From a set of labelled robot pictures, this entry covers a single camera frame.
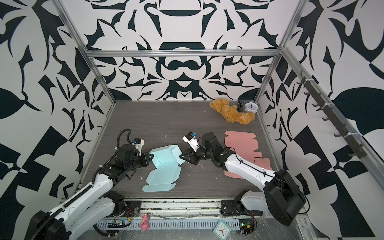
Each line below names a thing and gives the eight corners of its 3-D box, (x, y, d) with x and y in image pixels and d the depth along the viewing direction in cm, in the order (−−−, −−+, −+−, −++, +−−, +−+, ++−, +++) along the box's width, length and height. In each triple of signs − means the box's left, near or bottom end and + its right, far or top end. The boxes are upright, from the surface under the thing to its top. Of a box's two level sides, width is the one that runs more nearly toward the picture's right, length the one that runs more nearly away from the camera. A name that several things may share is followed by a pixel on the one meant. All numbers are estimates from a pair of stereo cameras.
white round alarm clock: (245, 112, 116) (247, 109, 114) (243, 105, 121) (244, 102, 119) (257, 112, 116) (259, 109, 114) (254, 105, 121) (256, 102, 119)
